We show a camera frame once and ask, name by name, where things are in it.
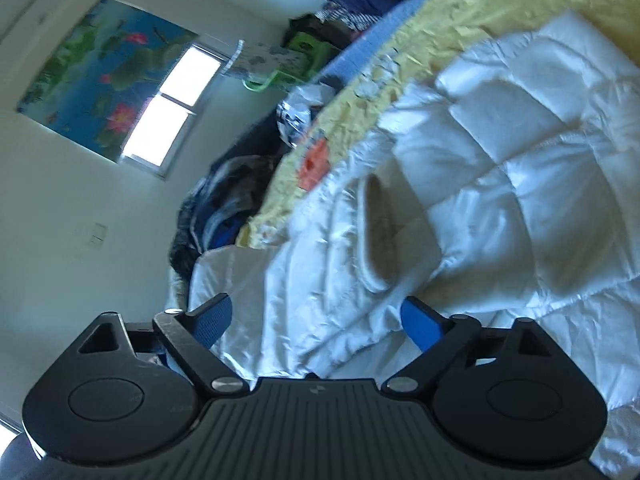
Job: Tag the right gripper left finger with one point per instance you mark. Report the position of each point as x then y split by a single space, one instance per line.
188 337

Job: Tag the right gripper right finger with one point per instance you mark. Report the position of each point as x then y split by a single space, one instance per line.
441 340

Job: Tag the white puffer jacket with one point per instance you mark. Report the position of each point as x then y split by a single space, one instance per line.
505 188

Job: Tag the dark clothes pile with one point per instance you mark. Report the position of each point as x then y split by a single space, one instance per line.
215 210

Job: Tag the bright window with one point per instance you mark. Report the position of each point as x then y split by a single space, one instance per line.
156 137

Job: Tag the crumpled white printed bag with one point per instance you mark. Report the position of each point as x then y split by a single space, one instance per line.
296 113

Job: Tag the floral blue window blind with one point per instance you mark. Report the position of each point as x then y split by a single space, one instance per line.
100 78

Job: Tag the grey patterned cushion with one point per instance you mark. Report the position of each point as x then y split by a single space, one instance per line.
257 62

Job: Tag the light blue knitted blanket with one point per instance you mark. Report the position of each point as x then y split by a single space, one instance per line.
350 63

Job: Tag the yellow patterned bedspread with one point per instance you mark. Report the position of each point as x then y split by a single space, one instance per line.
435 35

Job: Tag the wall light switch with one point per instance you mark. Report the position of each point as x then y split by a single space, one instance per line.
97 236

